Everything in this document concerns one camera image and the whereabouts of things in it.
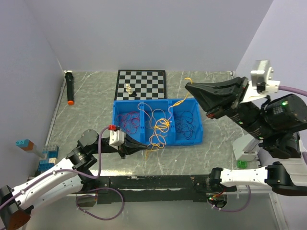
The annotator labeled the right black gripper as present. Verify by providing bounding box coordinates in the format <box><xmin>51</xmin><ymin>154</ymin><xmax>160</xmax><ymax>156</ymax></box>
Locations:
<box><xmin>182</xmin><ymin>74</ymin><xmax>272</xmax><ymax>138</ymax></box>

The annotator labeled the blue three-compartment plastic bin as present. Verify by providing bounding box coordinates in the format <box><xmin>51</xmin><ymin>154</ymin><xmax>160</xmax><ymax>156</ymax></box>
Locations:
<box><xmin>113</xmin><ymin>98</ymin><xmax>203</xmax><ymax>150</ymax></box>

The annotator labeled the yellow cable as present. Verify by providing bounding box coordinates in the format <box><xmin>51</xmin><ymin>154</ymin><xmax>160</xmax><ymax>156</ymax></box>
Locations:
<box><xmin>137</xmin><ymin>77</ymin><xmax>194</xmax><ymax>161</ymax></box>

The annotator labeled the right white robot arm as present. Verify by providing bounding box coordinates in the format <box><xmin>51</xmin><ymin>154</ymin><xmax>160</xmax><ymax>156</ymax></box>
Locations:
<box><xmin>185</xmin><ymin>77</ymin><xmax>307</xmax><ymax>196</ymax></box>

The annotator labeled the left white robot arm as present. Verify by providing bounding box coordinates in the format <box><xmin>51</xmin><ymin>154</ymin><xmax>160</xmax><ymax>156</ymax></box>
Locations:
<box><xmin>0</xmin><ymin>125</ymin><xmax>147</xmax><ymax>230</ymax></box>

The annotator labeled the short white chess piece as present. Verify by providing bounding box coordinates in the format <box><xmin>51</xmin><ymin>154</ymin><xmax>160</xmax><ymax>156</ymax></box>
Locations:
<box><xmin>128</xmin><ymin>87</ymin><xmax>133</xmax><ymax>95</ymax></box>

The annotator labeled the white tape dispenser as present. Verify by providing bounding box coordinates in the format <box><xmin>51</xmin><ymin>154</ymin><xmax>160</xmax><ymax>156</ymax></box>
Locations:
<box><xmin>232</xmin><ymin>134</ymin><xmax>260</xmax><ymax>162</ymax></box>

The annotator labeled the black and white chessboard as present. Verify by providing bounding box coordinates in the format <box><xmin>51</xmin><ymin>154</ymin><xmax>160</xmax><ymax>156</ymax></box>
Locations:
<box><xmin>114</xmin><ymin>69</ymin><xmax>167</xmax><ymax>101</ymax></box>

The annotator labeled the green toy piece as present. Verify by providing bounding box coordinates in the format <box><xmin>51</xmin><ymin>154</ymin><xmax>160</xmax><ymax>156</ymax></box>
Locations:
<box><xmin>237</xmin><ymin>160</ymin><xmax>248</xmax><ymax>169</ymax></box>

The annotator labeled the blue white lego structure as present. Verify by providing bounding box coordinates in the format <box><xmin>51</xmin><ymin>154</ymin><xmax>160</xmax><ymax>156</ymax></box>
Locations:
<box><xmin>34</xmin><ymin>144</ymin><xmax>59</xmax><ymax>176</ymax></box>

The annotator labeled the black microphone orange tip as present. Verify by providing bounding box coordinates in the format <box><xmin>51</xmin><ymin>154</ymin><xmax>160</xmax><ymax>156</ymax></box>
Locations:
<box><xmin>65</xmin><ymin>72</ymin><xmax>74</xmax><ymax>105</ymax></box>

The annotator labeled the blue and brown toy block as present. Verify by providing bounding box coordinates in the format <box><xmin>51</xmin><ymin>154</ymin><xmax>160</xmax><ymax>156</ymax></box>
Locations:
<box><xmin>16</xmin><ymin>139</ymin><xmax>34</xmax><ymax>151</ymax></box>

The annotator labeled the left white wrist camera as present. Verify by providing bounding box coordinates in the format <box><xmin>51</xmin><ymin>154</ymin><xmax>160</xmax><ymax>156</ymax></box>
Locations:
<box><xmin>108</xmin><ymin>125</ymin><xmax>125</xmax><ymax>147</ymax></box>

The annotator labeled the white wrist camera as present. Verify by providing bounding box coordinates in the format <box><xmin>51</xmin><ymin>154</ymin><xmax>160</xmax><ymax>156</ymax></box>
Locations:
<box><xmin>108</xmin><ymin>125</ymin><xmax>125</xmax><ymax>147</ymax></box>
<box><xmin>241</xmin><ymin>60</ymin><xmax>280</xmax><ymax>103</ymax></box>

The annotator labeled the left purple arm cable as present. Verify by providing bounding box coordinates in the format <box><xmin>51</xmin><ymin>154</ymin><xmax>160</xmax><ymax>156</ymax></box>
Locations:
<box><xmin>0</xmin><ymin>126</ymin><xmax>125</xmax><ymax>220</ymax></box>

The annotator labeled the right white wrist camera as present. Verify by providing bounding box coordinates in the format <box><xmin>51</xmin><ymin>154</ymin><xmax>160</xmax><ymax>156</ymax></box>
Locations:
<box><xmin>241</xmin><ymin>60</ymin><xmax>280</xmax><ymax>103</ymax></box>

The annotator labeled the aluminium frame rail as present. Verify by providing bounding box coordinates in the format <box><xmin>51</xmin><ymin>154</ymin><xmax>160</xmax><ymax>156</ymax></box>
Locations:
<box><xmin>21</xmin><ymin>174</ymin><xmax>277</xmax><ymax>197</ymax></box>

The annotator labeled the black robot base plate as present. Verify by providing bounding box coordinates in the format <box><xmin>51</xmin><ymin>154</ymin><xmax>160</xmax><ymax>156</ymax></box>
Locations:
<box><xmin>65</xmin><ymin>174</ymin><xmax>238</xmax><ymax>208</ymax></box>

